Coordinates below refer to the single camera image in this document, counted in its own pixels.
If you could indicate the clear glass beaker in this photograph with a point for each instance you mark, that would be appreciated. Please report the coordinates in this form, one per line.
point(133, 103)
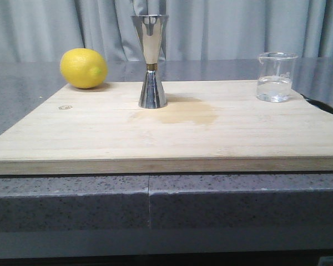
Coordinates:
point(275, 76)

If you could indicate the grey curtain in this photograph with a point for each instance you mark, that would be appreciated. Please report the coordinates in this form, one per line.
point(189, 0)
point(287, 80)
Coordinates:
point(41, 31)

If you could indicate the yellow lemon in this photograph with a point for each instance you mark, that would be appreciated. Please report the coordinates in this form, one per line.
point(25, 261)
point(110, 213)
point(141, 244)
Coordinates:
point(83, 68)

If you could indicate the light wooden cutting board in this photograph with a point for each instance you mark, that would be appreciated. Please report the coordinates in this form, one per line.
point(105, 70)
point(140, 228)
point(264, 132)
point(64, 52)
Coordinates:
point(207, 126)

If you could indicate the white label sticker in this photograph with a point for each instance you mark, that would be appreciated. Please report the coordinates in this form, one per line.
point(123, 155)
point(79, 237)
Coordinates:
point(326, 261)

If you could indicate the silver double jigger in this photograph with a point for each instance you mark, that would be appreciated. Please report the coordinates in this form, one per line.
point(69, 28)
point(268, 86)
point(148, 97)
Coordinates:
point(150, 31)

